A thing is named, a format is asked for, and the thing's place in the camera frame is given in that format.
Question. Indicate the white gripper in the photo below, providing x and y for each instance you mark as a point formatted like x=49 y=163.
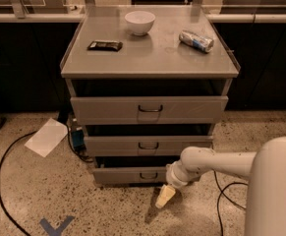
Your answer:
x=174 y=178

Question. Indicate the grey bottom drawer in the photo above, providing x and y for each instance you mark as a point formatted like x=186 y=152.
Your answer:
x=119 y=170

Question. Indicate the grey drawer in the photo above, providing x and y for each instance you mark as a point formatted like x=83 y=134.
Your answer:
x=123 y=110
x=144 y=145
x=119 y=170

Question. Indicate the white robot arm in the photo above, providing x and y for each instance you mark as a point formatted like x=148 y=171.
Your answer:
x=265 y=171

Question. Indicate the grey middle drawer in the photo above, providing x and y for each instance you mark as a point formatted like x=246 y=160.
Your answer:
x=144 y=145

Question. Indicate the grey drawer cabinet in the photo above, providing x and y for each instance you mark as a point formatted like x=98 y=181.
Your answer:
x=156 y=64

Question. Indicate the grey top drawer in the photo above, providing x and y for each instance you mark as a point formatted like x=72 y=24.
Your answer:
x=123 y=110

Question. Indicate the blue box on floor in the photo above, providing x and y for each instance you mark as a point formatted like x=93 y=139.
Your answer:
x=77 y=136

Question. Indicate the white paper sheet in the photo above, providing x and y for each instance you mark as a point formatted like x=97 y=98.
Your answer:
x=47 y=138

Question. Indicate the dark snack bar wrapper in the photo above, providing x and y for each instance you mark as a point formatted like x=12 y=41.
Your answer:
x=102 y=45

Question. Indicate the white bowl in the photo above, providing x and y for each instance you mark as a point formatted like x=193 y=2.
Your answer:
x=139 y=22

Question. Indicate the dark counter with rail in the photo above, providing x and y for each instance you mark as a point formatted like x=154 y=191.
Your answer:
x=30 y=56

